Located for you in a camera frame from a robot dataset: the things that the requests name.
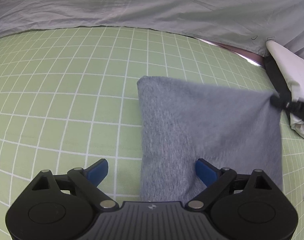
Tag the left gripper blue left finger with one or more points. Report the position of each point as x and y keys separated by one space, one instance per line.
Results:
x=97 y=172

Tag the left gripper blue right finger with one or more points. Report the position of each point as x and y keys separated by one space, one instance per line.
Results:
x=206 y=172

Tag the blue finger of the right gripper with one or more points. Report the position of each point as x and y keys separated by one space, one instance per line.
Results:
x=294 y=107

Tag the grey sweatpants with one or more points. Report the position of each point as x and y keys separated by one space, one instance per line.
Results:
x=184 y=121

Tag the black item under white cloth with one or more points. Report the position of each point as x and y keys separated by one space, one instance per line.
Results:
x=277 y=81

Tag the folded white cloth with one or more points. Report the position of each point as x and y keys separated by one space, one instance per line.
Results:
x=292 y=69

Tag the green grid cutting mat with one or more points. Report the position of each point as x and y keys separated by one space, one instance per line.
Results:
x=68 y=98

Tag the grey printed bed sheet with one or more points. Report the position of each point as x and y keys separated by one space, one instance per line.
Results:
x=245 y=24

